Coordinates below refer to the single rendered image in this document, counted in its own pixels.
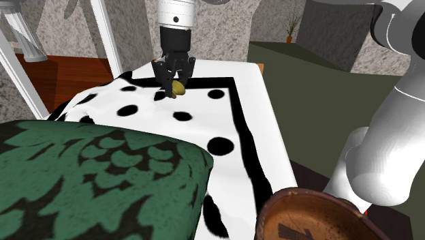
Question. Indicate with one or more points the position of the green black patterned pillow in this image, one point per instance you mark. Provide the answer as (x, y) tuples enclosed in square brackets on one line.
[(83, 179)]

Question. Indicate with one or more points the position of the potted plant in orange pot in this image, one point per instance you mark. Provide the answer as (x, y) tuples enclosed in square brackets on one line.
[(290, 30)]

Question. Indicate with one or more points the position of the small yellow rounded object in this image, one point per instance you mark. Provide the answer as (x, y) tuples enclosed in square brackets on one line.
[(179, 89)]

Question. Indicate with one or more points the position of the bed with black-dotted white cover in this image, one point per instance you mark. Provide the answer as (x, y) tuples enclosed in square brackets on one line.
[(199, 136)]

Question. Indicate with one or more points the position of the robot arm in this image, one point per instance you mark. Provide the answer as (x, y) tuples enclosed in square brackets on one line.
[(391, 139)]

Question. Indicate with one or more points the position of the brown ceramic bowl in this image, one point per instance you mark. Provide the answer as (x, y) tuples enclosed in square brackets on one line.
[(318, 216)]

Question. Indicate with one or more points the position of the white fluted column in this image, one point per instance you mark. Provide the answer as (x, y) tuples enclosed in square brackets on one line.
[(23, 36)]

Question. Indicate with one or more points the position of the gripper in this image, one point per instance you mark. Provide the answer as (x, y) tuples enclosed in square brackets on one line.
[(175, 41)]

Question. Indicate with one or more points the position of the white slanted post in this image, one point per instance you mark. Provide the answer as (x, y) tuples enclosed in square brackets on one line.
[(20, 83), (105, 40)]

